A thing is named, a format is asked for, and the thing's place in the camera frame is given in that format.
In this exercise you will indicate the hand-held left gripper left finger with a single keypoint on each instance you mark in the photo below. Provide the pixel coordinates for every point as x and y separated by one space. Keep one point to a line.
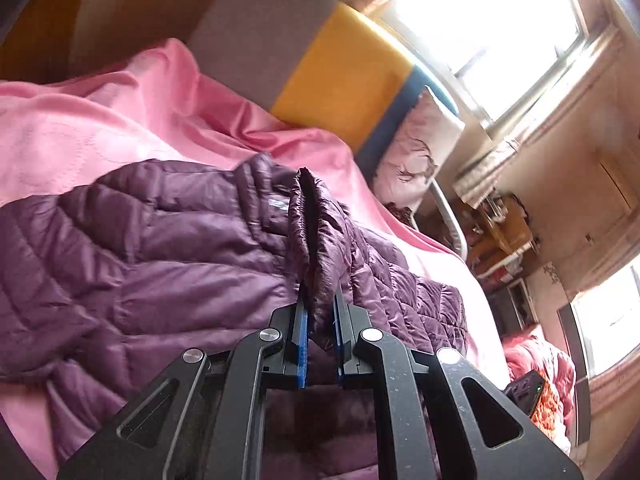
301 355

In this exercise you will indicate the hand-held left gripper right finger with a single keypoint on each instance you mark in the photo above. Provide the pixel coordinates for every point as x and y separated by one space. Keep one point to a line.
339 345

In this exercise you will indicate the purple puffer jacket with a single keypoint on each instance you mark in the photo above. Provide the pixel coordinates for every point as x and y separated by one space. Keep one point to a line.
150 260

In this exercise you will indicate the red floral quilt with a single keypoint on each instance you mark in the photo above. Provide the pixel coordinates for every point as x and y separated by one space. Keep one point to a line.
542 375

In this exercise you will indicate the white framed dark box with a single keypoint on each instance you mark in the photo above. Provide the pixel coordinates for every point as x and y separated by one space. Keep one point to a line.
510 305

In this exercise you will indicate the small bright window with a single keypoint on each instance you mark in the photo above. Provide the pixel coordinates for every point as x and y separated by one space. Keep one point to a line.
607 320

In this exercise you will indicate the cluttered wooden desk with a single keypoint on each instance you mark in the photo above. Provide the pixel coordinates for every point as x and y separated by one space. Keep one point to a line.
505 230

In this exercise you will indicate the white printed pillow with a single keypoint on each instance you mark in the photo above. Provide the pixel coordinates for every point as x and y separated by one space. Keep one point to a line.
420 145

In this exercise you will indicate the grey yellow blue headboard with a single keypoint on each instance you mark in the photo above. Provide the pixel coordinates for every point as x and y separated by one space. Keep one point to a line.
345 75

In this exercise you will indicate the pink bed cover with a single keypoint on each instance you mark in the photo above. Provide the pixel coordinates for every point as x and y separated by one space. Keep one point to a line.
100 120

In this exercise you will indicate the large bright window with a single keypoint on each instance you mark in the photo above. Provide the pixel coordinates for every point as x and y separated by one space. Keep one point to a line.
475 25

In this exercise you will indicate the white curved bed rail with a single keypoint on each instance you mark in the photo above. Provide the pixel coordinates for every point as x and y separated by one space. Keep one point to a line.
452 220

